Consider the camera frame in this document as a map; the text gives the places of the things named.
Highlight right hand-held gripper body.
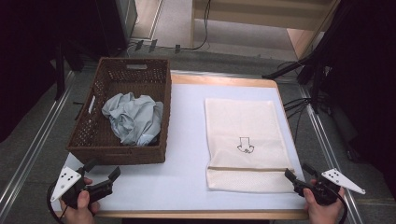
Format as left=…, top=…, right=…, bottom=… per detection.
left=293, top=167, right=367, bottom=207

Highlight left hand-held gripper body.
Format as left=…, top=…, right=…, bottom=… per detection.
left=50, top=165, right=114, bottom=210

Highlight brown wicker basket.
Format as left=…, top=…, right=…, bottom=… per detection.
left=65, top=56, right=173, bottom=166

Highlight light blue garment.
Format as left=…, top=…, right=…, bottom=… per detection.
left=101, top=91, right=164, bottom=147

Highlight person's right hand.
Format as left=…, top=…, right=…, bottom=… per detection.
left=303, top=178, right=347, bottom=224

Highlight person's left hand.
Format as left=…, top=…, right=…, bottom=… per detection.
left=59, top=176, right=101, bottom=224

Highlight white table mat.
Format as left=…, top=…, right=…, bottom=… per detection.
left=49, top=83, right=307, bottom=213

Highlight black stand leg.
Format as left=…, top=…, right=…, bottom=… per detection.
left=53, top=40, right=86, bottom=101

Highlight black metal stand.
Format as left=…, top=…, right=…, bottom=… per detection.
left=261, top=0, right=353, bottom=115

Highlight dark cabinet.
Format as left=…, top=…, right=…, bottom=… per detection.
left=94, top=0, right=138, bottom=58

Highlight light wooden shelf unit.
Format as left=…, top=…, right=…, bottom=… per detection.
left=190, top=0, right=341, bottom=61

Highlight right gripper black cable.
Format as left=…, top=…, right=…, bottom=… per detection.
left=330, top=186, right=349, bottom=224

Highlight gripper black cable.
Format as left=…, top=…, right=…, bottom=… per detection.
left=330, top=186, right=349, bottom=224
left=46, top=181, right=68, bottom=224

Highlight metal floor rail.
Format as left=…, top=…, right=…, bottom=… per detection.
left=0, top=70, right=77, bottom=207
left=298, top=83, right=364, bottom=224

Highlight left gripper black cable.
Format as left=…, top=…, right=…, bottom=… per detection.
left=46, top=181, right=68, bottom=224

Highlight bundle of black cables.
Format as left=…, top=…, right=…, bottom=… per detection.
left=281, top=60, right=313, bottom=145

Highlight black floor cable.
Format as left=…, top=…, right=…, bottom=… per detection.
left=155, top=0, right=213, bottom=52

